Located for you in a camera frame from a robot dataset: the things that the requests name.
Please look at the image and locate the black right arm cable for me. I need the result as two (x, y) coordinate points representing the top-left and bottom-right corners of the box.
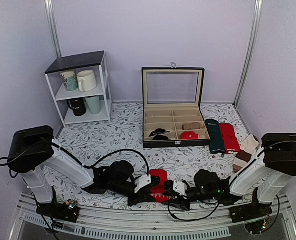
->
(167, 139), (296, 222)

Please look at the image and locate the red sock with white band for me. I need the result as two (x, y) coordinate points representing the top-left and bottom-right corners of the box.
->
(219, 123), (240, 155)

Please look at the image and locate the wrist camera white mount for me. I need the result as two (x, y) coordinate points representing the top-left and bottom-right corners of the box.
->
(134, 174), (151, 194)
(173, 180), (187, 197)

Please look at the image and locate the black compartment storage box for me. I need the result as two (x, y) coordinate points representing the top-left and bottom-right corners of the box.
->
(141, 63), (210, 149)

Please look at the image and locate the white mug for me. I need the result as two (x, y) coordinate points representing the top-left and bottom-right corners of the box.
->
(77, 70), (97, 93)

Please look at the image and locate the rolled black sock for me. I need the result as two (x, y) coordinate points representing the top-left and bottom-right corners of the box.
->
(149, 128), (169, 141)

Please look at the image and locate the rolled red sock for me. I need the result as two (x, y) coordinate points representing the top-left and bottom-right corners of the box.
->
(180, 131), (199, 140)

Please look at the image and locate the red and beige sock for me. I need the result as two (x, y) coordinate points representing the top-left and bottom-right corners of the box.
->
(149, 169), (170, 203)

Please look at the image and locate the cream and brown sock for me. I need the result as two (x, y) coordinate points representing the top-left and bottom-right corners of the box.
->
(232, 134), (259, 173)

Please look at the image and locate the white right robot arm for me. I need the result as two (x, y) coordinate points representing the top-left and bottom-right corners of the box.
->
(164, 133), (296, 223)

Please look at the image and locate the black mug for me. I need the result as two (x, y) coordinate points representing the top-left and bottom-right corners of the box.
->
(67, 98), (86, 117)

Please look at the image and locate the aluminium front frame rail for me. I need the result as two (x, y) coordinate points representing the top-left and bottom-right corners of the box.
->
(9, 194), (296, 240)

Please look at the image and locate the right metal corner post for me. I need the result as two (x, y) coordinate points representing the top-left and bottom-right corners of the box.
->
(233, 0), (263, 108)

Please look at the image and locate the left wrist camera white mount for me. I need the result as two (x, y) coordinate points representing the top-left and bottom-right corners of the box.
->
(134, 174), (151, 194)

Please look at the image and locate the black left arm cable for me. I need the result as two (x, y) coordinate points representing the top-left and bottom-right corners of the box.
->
(0, 139), (150, 179)

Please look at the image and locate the dark green sock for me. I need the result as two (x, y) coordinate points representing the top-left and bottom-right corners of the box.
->
(205, 119), (225, 155)

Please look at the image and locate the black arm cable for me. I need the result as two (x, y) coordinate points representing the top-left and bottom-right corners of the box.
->
(167, 139), (296, 222)
(0, 139), (150, 179)

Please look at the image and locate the metal corner post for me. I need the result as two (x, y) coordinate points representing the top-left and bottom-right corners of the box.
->
(233, 0), (263, 108)
(44, 0), (62, 58)

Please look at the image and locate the white shelf with black top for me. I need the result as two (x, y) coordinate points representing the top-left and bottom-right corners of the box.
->
(44, 50), (112, 127)

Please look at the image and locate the left metal corner post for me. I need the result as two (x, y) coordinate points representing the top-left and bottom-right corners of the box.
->
(44, 0), (62, 58)

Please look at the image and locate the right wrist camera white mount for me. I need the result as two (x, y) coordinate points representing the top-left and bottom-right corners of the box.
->
(173, 180), (187, 197)

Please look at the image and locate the rolled brown sock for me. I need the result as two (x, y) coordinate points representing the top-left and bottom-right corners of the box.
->
(182, 122), (204, 131)

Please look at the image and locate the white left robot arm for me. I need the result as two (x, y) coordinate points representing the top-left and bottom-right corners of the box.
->
(5, 125), (161, 223)

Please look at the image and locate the teal patterned mug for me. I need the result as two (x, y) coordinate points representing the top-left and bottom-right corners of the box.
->
(60, 70), (78, 92)

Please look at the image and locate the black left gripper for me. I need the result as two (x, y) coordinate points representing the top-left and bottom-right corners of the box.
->
(108, 181), (155, 208)

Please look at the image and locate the light green tumbler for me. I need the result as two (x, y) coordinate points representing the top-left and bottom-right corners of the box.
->
(85, 96), (101, 115)

